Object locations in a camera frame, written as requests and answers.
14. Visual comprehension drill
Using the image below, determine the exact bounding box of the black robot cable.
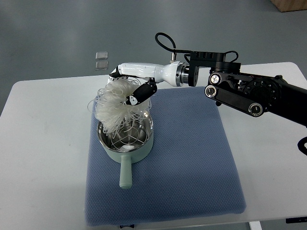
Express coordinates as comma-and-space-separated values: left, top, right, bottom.
154, 33, 239, 63

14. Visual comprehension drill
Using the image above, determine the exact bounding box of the dark mat label tag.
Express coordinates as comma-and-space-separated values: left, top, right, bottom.
119, 224, 135, 229

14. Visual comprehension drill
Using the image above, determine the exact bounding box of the blue quilted mat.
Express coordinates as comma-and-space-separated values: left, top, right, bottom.
85, 87, 246, 226

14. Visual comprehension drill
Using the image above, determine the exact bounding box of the mint green steel pot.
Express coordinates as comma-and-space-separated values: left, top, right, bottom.
97, 115, 154, 189

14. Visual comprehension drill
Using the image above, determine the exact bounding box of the upper square floor plate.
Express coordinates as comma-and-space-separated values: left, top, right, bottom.
95, 51, 108, 60

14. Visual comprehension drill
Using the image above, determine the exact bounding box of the round wire steaming rack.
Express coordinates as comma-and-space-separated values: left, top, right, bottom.
111, 123, 147, 151

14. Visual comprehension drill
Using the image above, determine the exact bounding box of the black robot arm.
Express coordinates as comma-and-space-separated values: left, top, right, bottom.
176, 51, 307, 126

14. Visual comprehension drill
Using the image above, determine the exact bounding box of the wooden box corner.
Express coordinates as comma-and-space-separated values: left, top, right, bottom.
270, 0, 307, 12

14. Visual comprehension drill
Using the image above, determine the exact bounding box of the white vermicelli bundle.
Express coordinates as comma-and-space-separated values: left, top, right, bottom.
88, 78, 152, 138

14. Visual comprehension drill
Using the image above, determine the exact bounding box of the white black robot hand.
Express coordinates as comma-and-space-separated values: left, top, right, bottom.
109, 61, 189, 105

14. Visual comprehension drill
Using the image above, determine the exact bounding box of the black table control panel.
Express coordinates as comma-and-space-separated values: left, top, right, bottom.
285, 217, 307, 224

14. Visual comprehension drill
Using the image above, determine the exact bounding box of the white table leg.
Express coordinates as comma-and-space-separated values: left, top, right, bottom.
248, 221, 262, 230

